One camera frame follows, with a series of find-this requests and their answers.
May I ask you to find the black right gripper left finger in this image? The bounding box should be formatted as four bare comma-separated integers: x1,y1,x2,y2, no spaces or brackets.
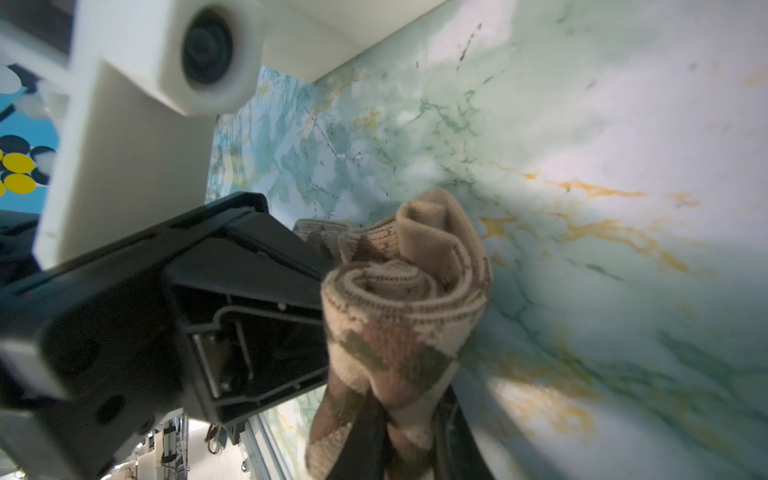
327,392,389,480

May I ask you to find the beige argyle sock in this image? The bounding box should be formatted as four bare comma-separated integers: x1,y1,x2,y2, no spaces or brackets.
294,188,493,479

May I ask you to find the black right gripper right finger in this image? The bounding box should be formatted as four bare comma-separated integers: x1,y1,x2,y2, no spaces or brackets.
433,387,494,480

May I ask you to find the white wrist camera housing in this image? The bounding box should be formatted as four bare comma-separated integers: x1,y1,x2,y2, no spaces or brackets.
33,1,266,269

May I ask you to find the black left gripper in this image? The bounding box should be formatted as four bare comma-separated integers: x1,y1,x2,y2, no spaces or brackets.
1,193,332,479

